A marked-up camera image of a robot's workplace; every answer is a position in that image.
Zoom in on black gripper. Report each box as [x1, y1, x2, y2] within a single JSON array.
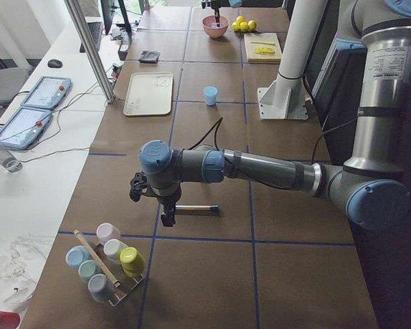
[[214, 7, 220, 19], [153, 186, 182, 227]]

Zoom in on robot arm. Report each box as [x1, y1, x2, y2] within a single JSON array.
[[201, 0, 242, 19], [129, 1, 411, 230]]

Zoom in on yellow-green upturned cup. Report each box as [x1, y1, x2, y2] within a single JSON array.
[[119, 247, 145, 278]]

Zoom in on white upturned cup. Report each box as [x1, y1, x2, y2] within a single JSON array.
[[103, 239, 128, 265]]

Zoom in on pink upturned cup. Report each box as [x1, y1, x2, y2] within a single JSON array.
[[96, 223, 121, 245]]

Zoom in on light blue cup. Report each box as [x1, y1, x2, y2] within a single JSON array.
[[203, 86, 218, 106]]

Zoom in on green upturned cup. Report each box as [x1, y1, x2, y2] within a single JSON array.
[[78, 259, 101, 284]]

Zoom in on grey upturned cup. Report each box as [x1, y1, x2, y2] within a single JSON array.
[[87, 273, 114, 303]]

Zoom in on blue upturned cup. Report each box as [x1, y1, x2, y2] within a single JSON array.
[[65, 245, 90, 269]]

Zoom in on pink bowl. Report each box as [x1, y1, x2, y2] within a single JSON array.
[[201, 15, 229, 38]]

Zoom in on steel muddler black head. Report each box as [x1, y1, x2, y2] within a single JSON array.
[[175, 205, 219, 214]]

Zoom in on yellow plastic knife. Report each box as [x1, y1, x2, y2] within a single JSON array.
[[250, 41, 275, 45]]

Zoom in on bamboo cutting board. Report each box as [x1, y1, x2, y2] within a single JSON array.
[[244, 33, 282, 63]]

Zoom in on lemon slices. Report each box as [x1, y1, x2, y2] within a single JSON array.
[[254, 47, 275, 54]]

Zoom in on grey purple folded cloth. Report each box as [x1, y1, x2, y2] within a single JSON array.
[[138, 50, 160, 64]]

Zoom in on cream bear tray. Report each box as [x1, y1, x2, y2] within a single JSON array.
[[123, 72, 173, 117]]

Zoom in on lower teach pendant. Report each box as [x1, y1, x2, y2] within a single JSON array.
[[0, 106, 52, 150]]

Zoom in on teach pendant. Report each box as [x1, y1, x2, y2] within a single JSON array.
[[21, 76, 72, 110], [0, 106, 52, 150]]

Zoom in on black computer mouse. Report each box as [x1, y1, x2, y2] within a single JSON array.
[[47, 59, 63, 69]]

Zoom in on clear water bottle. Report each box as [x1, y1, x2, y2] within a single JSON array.
[[0, 143, 23, 173]]

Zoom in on upper teach pendant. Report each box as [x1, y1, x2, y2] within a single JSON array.
[[21, 76, 72, 110]]

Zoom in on white wire cup rack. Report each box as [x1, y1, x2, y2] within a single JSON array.
[[73, 230, 144, 307]]

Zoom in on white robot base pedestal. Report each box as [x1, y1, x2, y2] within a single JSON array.
[[258, 0, 327, 120]]

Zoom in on aluminium frame post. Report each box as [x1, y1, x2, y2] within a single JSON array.
[[64, 0, 115, 103]]

